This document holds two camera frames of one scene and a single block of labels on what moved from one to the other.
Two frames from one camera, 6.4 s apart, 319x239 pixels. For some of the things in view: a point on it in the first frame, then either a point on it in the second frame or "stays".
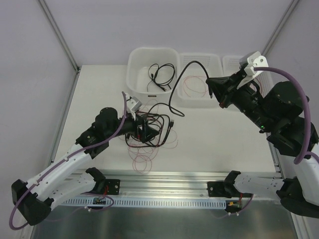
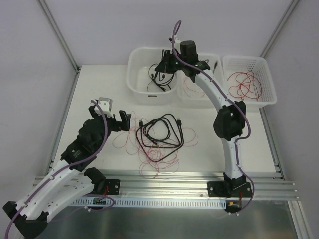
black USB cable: [159, 85] stays
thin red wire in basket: [196, 76] stays
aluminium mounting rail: [158, 184] stays
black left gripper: [140, 128] → [111, 120]
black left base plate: [113, 186] stays
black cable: [172, 109] → [163, 52]
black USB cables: [161, 122] → [174, 138]
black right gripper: [229, 90] → [165, 64]
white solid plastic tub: [151, 73] stays
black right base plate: [222, 189] stays
